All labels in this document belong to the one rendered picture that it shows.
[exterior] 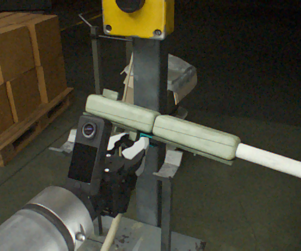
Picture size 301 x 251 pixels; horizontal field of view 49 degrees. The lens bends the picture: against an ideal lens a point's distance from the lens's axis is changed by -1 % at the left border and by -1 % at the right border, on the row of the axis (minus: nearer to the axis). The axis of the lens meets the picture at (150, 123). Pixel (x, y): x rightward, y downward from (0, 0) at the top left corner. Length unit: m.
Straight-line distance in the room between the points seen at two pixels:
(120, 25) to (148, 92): 0.16
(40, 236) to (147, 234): 0.50
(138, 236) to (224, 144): 0.41
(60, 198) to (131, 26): 0.32
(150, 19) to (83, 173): 0.28
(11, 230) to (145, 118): 0.31
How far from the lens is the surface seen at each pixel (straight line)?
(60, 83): 3.36
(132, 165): 0.53
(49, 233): 0.42
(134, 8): 0.58
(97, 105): 0.66
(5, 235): 0.42
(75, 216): 0.44
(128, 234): 0.89
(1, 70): 2.75
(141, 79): 0.69
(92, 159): 0.48
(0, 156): 2.63
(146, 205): 0.87
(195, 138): 0.58
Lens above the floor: 1.44
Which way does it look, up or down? 28 degrees down
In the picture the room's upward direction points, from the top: straight up
